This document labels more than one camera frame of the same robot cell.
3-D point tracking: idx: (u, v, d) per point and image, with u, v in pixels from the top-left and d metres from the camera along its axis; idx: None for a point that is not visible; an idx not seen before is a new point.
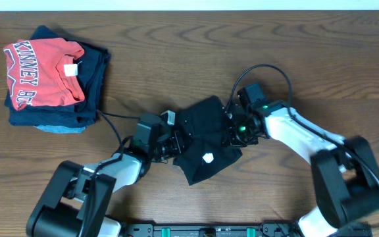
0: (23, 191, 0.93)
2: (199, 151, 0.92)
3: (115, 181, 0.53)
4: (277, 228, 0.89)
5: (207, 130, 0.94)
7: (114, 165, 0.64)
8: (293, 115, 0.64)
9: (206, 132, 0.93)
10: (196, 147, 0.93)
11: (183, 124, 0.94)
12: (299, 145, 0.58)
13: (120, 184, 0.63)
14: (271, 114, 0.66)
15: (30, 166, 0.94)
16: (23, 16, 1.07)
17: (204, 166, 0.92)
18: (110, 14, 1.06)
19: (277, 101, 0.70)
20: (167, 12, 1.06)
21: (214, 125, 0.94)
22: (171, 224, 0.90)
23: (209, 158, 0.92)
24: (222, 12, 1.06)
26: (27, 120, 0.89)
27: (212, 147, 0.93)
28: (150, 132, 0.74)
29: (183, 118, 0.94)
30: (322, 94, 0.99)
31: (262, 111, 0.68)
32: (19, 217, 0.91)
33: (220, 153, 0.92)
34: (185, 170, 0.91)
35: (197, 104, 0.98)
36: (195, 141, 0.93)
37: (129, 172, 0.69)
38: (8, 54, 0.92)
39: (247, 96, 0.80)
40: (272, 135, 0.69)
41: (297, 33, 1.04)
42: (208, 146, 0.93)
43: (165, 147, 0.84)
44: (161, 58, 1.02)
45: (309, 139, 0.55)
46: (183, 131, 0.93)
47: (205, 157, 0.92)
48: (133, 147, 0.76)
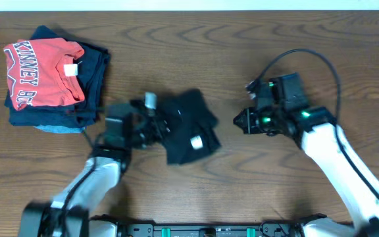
0: (23, 191, 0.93)
2: (187, 133, 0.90)
3: (85, 213, 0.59)
4: (277, 228, 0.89)
5: (195, 115, 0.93)
7: (84, 184, 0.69)
8: (342, 145, 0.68)
9: (194, 116, 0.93)
10: (184, 130, 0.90)
11: (168, 109, 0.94)
12: (344, 183, 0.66)
13: (95, 199, 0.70)
14: (314, 130, 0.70)
15: (31, 166, 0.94)
16: (23, 16, 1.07)
17: (191, 151, 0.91)
18: (110, 14, 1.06)
19: (320, 108, 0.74)
20: (167, 12, 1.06)
21: (198, 111, 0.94)
22: (171, 224, 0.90)
23: (199, 141, 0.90)
24: (222, 12, 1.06)
26: (27, 120, 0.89)
27: (201, 132, 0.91)
28: (120, 122, 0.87)
29: (167, 105, 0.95)
30: (322, 94, 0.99)
31: (299, 119, 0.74)
32: (20, 217, 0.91)
33: (206, 139, 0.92)
34: (171, 153, 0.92)
35: (184, 90, 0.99)
36: (183, 124, 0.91)
37: (106, 178, 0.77)
38: (8, 54, 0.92)
39: (281, 89, 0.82)
40: (304, 147, 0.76)
41: (297, 34, 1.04)
42: (197, 126, 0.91)
43: (145, 134, 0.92)
44: (161, 58, 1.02)
45: (359, 196, 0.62)
46: (168, 115, 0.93)
47: (193, 143, 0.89)
48: (109, 144, 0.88)
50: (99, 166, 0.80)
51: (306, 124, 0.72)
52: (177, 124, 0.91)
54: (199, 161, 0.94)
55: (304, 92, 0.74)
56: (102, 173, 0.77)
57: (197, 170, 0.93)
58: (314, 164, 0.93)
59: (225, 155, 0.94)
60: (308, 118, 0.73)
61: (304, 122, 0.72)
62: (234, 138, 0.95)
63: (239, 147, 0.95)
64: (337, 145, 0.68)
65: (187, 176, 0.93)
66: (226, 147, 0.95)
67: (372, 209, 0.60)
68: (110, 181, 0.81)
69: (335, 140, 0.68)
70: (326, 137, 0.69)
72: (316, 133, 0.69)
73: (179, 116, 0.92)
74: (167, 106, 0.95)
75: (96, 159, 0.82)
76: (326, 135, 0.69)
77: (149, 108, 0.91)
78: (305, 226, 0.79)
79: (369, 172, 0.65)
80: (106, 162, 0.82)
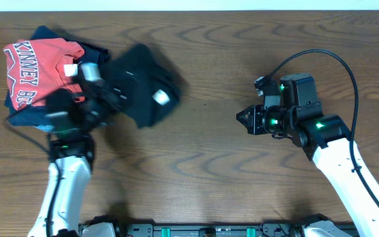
0: (24, 191, 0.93)
2: (147, 92, 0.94)
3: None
4: (277, 228, 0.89)
5: (148, 74, 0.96)
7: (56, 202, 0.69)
8: (357, 167, 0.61)
9: (147, 74, 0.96)
10: (143, 89, 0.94)
11: (118, 74, 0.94)
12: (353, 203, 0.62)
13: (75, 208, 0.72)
14: (324, 143, 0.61)
15: (31, 166, 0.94)
16: (23, 16, 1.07)
17: (157, 106, 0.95)
18: (110, 14, 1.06)
19: (334, 116, 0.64)
20: (167, 12, 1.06)
21: (148, 70, 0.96)
22: (171, 224, 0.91)
23: (164, 95, 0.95)
24: (222, 12, 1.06)
26: (27, 120, 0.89)
27: (159, 88, 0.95)
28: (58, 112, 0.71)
29: (112, 72, 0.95)
30: (323, 94, 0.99)
31: (312, 129, 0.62)
32: (20, 217, 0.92)
33: (168, 90, 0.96)
34: (138, 114, 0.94)
35: (133, 48, 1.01)
36: (141, 84, 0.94)
37: (77, 178, 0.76)
38: (8, 53, 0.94)
39: (294, 91, 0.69)
40: (322, 166, 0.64)
41: (297, 34, 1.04)
42: (154, 81, 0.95)
43: (95, 111, 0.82)
44: (161, 57, 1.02)
45: (372, 218, 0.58)
46: (122, 79, 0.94)
47: (158, 98, 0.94)
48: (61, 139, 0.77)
50: (62, 171, 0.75)
51: (320, 137, 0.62)
52: (133, 85, 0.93)
54: (199, 162, 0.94)
55: (310, 98, 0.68)
56: (71, 176, 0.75)
57: (197, 171, 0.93)
58: (314, 164, 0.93)
59: (225, 155, 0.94)
60: (321, 129, 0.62)
61: (317, 135, 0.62)
62: (234, 138, 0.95)
63: (239, 147, 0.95)
64: (352, 163, 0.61)
65: (187, 176, 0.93)
66: (226, 147, 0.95)
67: (378, 229, 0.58)
68: (83, 178, 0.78)
69: (350, 157, 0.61)
70: (341, 150, 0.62)
72: (330, 148, 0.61)
73: (133, 78, 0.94)
74: (114, 72, 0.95)
75: (56, 163, 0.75)
76: (341, 149, 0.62)
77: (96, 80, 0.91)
78: (307, 228, 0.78)
79: None
80: (70, 164, 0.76)
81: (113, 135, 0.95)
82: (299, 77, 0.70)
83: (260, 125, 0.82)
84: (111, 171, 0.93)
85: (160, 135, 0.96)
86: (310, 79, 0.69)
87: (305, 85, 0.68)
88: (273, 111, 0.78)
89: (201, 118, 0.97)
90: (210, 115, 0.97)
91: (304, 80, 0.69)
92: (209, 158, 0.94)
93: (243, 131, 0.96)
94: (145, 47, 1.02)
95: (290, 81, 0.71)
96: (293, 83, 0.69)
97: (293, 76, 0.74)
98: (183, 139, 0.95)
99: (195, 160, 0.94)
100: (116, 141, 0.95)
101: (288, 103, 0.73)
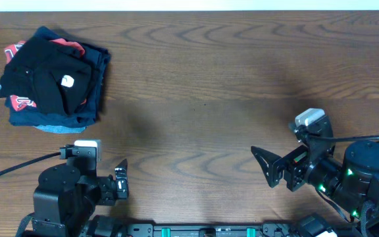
0: (23, 191, 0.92)
2: (49, 81, 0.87)
3: None
4: (277, 228, 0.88)
5: (43, 62, 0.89)
7: None
8: None
9: (43, 64, 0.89)
10: (43, 81, 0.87)
11: (15, 72, 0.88)
12: None
13: None
14: None
15: (31, 166, 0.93)
16: (24, 16, 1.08)
17: (68, 93, 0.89)
18: (110, 14, 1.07)
19: None
20: (167, 13, 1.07)
21: (41, 58, 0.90)
22: (171, 224, 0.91)
23: (70, 78, 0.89)
24: (222, 12, 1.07)
26: (27, 120, 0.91)
27: (61, 72, 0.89)
28: (55, 205, 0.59)
29: (9, 69, 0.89)
30: (323, 93, 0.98)
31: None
32: (19, 217, 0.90)
33: (72, 72, 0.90)
34: (53, 107, 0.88)
35: (59, 49, 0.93)
36: (37, 75, 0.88)
37: None
38: (8, 54, 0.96)
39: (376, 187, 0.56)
40: None
41: (297, 33, 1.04)
42: (54, 68, 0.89)
43: None
44: (161, 58, 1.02)
45: None
46: (19, 79, 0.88)
47: (65, 83, 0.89)
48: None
50: None
51: None
52: (32, 79, 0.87)
54: (199, 162, 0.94)
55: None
56: None
57: (197, 170, 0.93)
58: None
59: (225, 155, 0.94)
60: None
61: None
62: (234, 138, 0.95)
63: (239, 147, 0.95)
64: None
65: (187, 176, 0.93)
66: (226, 147, 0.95)
67: None
68: None
69: None
70: None
72: None
73: (31, 73, 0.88)
74: (13, 69, 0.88)
75: None
76: None
77: (54, 220, 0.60)
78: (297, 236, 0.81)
79: None
80: None
81: (112, 135, 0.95)
82: None
83: (306, 173, 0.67)
84: (111, 171, 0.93)
85: (159, 135, 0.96)
86: None
87: None
88: (324, 172, 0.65)
89: (201, 118, 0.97)
90: (210, 115, 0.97)
91: None
92: (209, 158, 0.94)
93: (243, 131, 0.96)
94: (45, 31, 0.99)
95: (377, 176, 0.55)
96: (378, 182, 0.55)
97: (368, 154, 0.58)
98: (183, 139, 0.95)
99: (195, 160, 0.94)
100: (117, 141, 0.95)
101: (356, 184, 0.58)
